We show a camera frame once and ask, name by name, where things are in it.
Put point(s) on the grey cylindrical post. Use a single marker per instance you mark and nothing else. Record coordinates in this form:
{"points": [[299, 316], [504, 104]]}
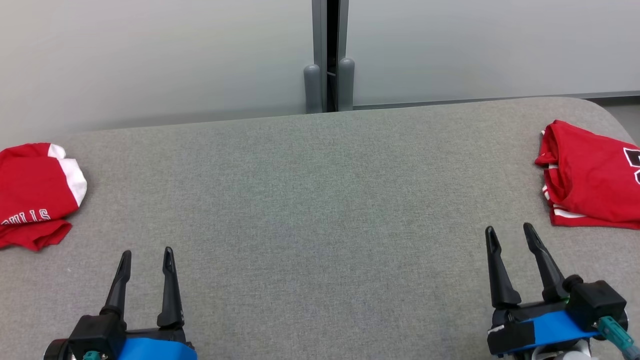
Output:
{"points": [[345, 85], [312, 90]]}

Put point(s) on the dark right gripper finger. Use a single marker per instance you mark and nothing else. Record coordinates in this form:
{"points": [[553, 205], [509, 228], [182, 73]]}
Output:
{"points": [[550, 277], [501, 285]]}

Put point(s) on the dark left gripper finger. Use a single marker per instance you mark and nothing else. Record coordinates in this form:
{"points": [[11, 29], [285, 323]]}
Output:
{"points": [[171, 300], [119, 290]]}

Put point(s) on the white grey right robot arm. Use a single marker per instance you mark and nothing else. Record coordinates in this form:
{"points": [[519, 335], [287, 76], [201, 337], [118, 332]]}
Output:
{"points": [[570, 356]]}

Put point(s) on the grey partition base rail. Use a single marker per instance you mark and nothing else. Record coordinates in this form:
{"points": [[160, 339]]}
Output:
{"points": [[500, 99]]}

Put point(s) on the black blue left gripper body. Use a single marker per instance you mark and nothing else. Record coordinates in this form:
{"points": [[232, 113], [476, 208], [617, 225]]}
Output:
{"points": [[100, 335]]}

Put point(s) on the green right gripper connector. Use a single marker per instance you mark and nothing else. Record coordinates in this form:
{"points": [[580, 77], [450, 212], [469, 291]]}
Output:
{"points": [[617, 336]]}

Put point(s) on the grey metal partition frame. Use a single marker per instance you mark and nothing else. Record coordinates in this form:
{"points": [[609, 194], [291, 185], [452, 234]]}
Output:
{"points": [[318, 30]]}

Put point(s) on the red shorts with Bulls print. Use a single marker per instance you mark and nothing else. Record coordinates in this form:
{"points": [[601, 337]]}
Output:
{"points": [[35, 190]]}

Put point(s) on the green gripper connector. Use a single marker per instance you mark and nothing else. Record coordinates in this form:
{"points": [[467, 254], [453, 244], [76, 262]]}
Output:
{"points": [[92, 355], [617, 336]]}

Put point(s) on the red white striped shirt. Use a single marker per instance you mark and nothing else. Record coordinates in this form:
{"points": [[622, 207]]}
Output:
{"points": [[590, 175]]}

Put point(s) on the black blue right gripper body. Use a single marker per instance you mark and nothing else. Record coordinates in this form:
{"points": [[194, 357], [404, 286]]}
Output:
{"points": [[555, 327]]}

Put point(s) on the green left gripper connector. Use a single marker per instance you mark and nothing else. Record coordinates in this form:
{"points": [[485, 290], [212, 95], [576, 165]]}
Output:
{"points": [[92, 355]]}

